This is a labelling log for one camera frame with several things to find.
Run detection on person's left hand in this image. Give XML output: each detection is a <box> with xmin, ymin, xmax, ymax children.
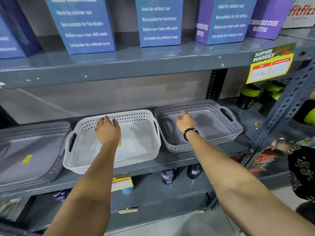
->
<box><xmin>94</xmin><ymin>116</ymin><xmax>121</xmax><ymax>145</ymax></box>

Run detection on person's right hand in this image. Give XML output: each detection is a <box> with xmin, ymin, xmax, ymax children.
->
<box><xmin>175</xmin><ymin>110</ymin><xmax>196</xmax><ymax>134</ymax></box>

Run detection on person's left forearm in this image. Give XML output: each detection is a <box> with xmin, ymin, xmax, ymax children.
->
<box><xmin>43</xmin><ymin>139</ymin><xmax>122</xmax><ymax>236</ymax></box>

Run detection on person's right forearm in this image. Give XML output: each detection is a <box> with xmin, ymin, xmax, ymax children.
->
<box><xmin>185</xmin><ymin>131</ymin><xmax>315</xmax><ymax>236</ymax></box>

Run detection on white perforated plastic basket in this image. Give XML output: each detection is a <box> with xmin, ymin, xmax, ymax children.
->
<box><xmin>63</xmin><ymin>110</ymin><xmax>161</xmax><ymax>175</ymax></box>

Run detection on grey perforated plastic basket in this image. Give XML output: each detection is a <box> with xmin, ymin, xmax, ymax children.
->
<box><xmin>0</xmin><ymin>121</ymin><xmax>72</xmax><ymax>192</ymax></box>
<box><xmin>154</xmin><ymin>99</ymin><xmax>244</xmax><ymax>154</ymax></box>

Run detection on black bottle white label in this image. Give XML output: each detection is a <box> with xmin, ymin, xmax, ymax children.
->
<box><xmin>186</xmin><ymin>164</ymin><xmax>204</xmax><ymax>180</ymax></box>

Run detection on black bottle purple label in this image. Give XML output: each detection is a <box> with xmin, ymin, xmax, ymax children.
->
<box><xmin>161</xmin><ymin>168</ymin><xmax>175</xmax><ymax>185</ymax></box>

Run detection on yellow shelf price tag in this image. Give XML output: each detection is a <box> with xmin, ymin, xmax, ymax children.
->
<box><xmin>111</xmin><ymin>173</ymin><xmax>134</xmax><ymax>193</ymax></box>

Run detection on grey metal shelf rack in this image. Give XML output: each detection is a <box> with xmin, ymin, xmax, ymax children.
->
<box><xmin>0</xmin><ymin>27</ymin><xmax>315</xmax><ymax>232</ymax></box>

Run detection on black shaker bottle green lid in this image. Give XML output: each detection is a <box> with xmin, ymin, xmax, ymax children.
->
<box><xmin>294</xmin><ymin>106</ymin><xmax>315</xmax><ymax>125</ymax></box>
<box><xmin>236</xmin><ymin>84</ymin><xmax>260</xmax><ymax>110</ymax></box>
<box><xmin>258</xmin><ymin>81</ymin><xmax>286</xmax><ymax>116</ymax></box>

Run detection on red snack packet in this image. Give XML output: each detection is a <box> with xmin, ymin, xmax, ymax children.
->
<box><xmin>249</xmin><ymin>148</ymin><xmax>279</xmax><ymax>173</ymax></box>

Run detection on purple and blue bottle box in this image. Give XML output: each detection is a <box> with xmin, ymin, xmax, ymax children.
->
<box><xmin>194</xmin><ymin>0</ymin><xmax>258</xmax><ymax>45</ymax></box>

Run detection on green and yellow price tag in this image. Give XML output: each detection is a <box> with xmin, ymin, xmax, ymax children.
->
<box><xmin>246</xmin><ymin>43</ymin><xmax>297</xmax><ymax>84</ymax></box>

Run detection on clear wrapped packets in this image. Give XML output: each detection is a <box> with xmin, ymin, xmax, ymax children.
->
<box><xmin>0</xmin><ymin>196</ymin><xmax>30</xmax><ymax>222</ymax></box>

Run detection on dark blue bottle box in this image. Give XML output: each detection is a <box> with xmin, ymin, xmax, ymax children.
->
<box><xmin>0</xmin><ymin>0</ymin><xmax>42</xmax><ymax>59</ymax></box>

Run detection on white box with red print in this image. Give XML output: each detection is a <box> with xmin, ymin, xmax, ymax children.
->
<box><xmin>282</xmin><ymin>0</ymin><xmax>315</xmax><ymax>29</ymax></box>

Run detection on black bead bracelet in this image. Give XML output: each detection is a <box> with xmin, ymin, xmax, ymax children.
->
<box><xmin>183</xmin><ymin>128</ymin><xmax>199</xmax><ymax>142</ymax></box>

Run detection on grey slotted angle post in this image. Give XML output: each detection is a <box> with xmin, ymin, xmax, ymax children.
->
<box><xmin>242</xmin><ymin>58</ymin><xmax>315</xmax><ymax>168</ymax></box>

